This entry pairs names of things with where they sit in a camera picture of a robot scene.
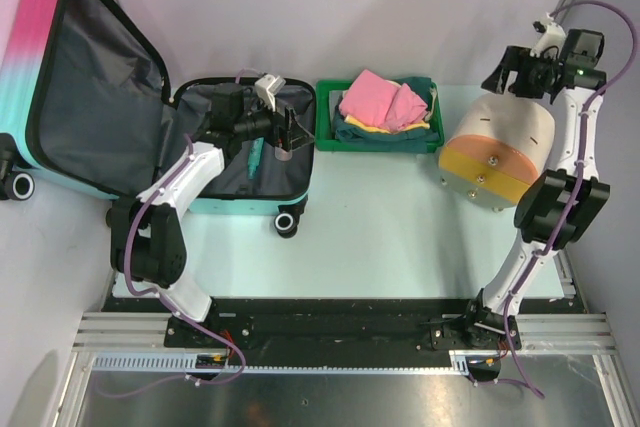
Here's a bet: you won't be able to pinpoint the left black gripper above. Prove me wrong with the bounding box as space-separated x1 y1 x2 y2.
234 93 314 153

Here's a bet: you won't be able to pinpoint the green plastic tray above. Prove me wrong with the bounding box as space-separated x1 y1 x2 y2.
314 78 446 153

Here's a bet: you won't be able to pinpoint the yellow towel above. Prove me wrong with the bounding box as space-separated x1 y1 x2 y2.
345 115 430 134

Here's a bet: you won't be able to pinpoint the white cylinder with orange-yellow face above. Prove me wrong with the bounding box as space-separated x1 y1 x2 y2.
438 93 555 211

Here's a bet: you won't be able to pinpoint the pink cloth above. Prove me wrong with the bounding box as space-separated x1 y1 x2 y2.
338 70 430 131

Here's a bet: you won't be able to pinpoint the dark green shorts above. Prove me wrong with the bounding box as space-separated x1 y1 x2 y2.
326 76 444 154

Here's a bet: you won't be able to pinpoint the pink and teal kids suitcase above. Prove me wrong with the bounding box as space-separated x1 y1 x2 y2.
1 0 316 236

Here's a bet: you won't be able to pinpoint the clear plastic bottle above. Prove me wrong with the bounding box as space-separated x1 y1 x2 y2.
274 148 293 162

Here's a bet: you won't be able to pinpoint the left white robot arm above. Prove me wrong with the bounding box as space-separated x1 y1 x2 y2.
110 74 314 347

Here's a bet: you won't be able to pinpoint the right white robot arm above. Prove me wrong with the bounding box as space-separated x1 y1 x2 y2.
461 29 610 349

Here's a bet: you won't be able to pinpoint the teal tube bottle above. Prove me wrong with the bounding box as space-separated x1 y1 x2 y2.
247 138 264 180

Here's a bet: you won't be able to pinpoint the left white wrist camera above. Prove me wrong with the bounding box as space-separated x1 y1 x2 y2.
254 74 286 112

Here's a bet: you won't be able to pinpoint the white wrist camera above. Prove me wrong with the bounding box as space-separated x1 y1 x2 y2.
530 13 566 57
254 74 286 112

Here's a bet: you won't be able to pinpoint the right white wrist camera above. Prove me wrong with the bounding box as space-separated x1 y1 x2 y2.
530 13 566 57

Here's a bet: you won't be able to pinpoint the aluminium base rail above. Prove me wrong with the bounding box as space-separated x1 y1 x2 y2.
72 308 616 381

